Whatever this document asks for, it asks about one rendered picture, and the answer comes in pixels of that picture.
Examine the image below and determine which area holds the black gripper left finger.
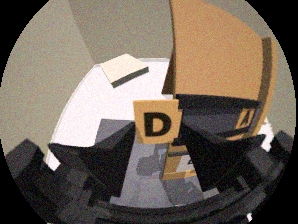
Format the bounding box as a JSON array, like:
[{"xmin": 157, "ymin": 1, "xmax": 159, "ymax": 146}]
[{"xmin": 47, "ymin": 123, "xmax": 136, "ymax": 197}]

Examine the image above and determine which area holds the tan letter tile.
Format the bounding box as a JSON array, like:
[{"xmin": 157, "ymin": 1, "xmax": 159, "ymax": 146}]
[{"xmin": 233, "ymin": 108, "xmax": 254, "ymax": 129}]

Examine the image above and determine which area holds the orange tile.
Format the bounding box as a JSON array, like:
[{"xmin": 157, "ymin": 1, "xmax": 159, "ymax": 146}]
[{"xmin": 133, "ymin": 99, "xmax": 182, "ymax": 144}]

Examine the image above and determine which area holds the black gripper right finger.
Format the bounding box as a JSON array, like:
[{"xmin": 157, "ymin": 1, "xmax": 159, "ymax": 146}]
[{"xmin": 180, "ymin": 120, "xmax": 266, "ymax": 192}]

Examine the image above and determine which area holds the beige flat rectangular block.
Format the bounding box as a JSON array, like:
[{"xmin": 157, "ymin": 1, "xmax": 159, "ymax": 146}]
[{"xmin": 100, "ymin": 53, "xmax": 149, "ymax": 88}]

